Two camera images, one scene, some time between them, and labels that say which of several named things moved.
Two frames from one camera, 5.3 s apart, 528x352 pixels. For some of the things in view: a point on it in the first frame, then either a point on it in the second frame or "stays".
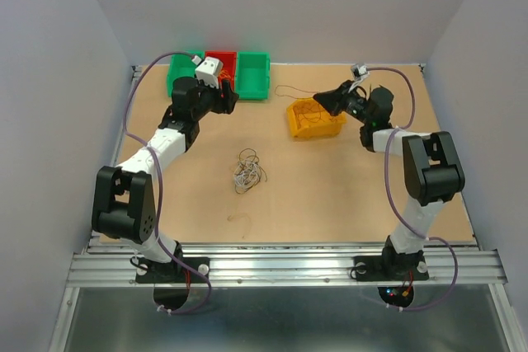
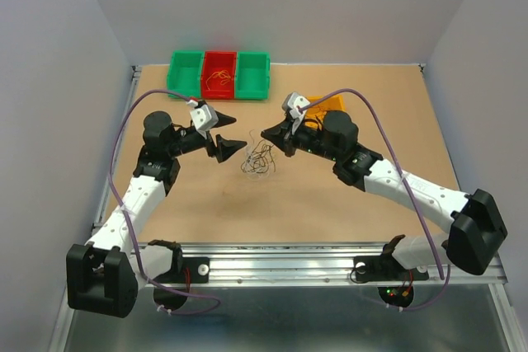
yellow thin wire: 245,214 → 223,74
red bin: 229,67 stays
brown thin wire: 294,88 → 317,120
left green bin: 181,65 stays
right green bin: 253,75 stays
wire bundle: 248,171 → 259,156
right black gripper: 334,100 → 276,134
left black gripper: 224,105 → 224,147
